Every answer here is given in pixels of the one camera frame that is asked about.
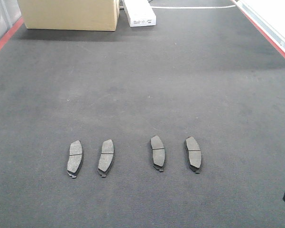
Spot cardboard box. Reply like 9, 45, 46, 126
18, 0, 120, 31

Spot white long box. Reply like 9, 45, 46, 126
123, 0, 156, 27

